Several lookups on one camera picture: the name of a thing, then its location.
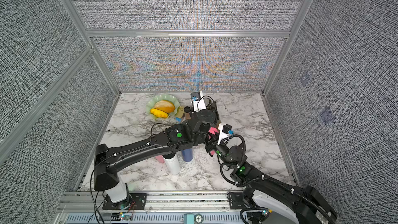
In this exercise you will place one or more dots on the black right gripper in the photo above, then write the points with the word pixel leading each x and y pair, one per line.
pixel 214 139

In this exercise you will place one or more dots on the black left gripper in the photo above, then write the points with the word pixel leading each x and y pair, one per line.
pixel 213 108

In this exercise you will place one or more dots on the pink cloth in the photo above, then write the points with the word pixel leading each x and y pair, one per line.
pixel 213 132

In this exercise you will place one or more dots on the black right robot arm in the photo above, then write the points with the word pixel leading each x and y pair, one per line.
pixel 262 192

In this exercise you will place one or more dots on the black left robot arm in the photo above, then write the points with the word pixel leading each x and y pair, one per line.
pixel 109 161

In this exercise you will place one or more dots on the blue thermos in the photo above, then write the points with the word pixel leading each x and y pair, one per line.
pixel 187 155

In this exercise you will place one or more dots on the white thermos black lid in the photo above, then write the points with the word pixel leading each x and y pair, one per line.
pixel 172 163

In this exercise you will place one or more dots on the pink thermos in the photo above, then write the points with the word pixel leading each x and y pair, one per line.
pixel 160 159

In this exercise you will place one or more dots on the small brown spice jar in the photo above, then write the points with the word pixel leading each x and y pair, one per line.
pixel 187 113

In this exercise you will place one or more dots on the orange bread bun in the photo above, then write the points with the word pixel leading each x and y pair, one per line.
pixel 165 106

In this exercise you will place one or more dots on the yellow banana toy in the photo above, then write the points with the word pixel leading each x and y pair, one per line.
pixel 158 113

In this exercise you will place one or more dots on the green scalloped plate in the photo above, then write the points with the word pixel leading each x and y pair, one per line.
pixel 159 97

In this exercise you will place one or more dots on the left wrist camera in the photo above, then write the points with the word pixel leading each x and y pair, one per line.
pixel 197 103

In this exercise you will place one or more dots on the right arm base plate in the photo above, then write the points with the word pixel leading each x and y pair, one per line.
pixel 240 200

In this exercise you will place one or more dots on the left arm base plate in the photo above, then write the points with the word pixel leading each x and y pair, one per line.
pixel 135 201

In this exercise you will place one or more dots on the aluminium front rail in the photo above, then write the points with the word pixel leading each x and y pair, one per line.
pixel 162 207

